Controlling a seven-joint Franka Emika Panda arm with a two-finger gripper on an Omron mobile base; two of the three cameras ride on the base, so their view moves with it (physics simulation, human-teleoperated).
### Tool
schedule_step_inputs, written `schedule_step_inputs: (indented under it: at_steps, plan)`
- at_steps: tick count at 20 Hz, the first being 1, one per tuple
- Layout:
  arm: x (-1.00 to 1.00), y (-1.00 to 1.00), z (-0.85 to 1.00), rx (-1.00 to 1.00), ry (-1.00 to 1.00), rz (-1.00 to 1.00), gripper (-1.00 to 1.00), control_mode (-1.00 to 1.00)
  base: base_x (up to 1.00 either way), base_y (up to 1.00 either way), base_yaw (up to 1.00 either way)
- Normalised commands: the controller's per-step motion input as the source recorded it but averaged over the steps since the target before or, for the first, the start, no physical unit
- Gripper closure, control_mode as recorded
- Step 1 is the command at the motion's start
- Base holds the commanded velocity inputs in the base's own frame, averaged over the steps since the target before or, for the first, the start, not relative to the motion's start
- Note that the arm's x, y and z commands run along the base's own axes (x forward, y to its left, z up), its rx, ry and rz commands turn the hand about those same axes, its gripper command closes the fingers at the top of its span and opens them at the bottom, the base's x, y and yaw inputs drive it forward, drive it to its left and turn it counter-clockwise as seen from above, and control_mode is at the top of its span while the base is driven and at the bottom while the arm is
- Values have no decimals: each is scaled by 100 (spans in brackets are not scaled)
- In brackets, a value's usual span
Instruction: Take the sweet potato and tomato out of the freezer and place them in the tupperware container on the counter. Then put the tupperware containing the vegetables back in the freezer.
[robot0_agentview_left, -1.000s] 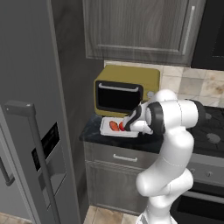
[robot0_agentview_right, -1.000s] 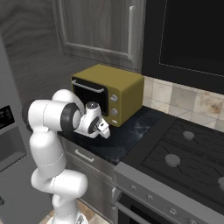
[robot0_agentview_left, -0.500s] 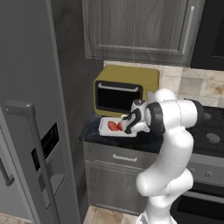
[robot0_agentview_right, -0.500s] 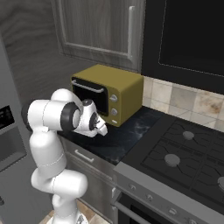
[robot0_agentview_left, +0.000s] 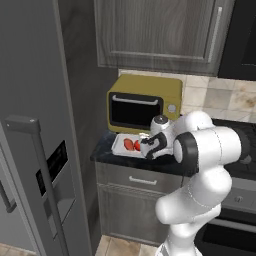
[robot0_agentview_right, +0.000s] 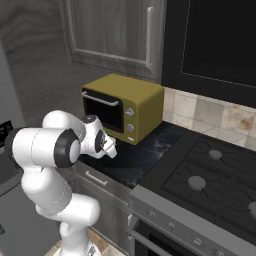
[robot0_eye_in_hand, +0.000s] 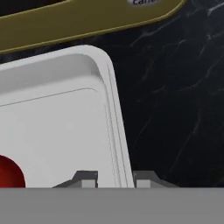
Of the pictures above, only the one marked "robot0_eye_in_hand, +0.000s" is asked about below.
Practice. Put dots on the white tupperware container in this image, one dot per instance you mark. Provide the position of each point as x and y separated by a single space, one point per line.
58 122

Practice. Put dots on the olive green tray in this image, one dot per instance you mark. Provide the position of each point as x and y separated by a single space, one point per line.
87 20

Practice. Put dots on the red tomato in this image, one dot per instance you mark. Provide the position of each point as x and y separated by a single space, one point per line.
10 173

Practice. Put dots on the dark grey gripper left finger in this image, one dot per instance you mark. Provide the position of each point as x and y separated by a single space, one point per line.
84 178

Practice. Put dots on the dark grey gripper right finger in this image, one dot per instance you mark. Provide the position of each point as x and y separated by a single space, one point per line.
145 178

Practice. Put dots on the white can with lettering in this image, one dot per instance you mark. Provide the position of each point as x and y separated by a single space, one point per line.
144 2

